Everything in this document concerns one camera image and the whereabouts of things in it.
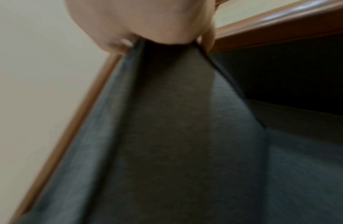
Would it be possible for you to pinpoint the brown wooden furniture frame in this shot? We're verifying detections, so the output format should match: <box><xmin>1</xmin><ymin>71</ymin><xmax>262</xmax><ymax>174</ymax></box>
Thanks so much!
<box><xmin>7</xmin><ymin>0</ymin><xmax>343</xmax><ymax>224</ymax></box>

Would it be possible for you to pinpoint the person's right hand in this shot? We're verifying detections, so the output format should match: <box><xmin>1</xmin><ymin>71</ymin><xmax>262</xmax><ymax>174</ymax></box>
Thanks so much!
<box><xmin>65</xmin><ymin>0</ymin><xmax>217</xmax><ymax>55</ymax></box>

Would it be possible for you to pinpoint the dark grey fabric garment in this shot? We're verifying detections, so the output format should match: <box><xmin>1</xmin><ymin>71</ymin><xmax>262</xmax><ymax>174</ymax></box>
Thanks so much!
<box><xmin>18</xmin><ymin>37</ymin><xmax>343</xmax><ymax>224</ymax></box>

